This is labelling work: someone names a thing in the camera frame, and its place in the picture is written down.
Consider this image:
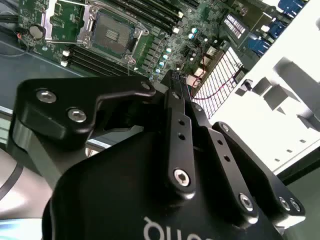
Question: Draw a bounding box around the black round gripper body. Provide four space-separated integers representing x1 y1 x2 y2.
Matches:
42 131 274 240

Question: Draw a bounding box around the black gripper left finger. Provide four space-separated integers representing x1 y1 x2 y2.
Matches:
12 70 197 199

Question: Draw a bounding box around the metal socket cover frame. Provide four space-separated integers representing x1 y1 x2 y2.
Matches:
41 0 99 49

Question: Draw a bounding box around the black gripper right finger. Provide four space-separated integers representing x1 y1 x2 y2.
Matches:
176 74 306 228

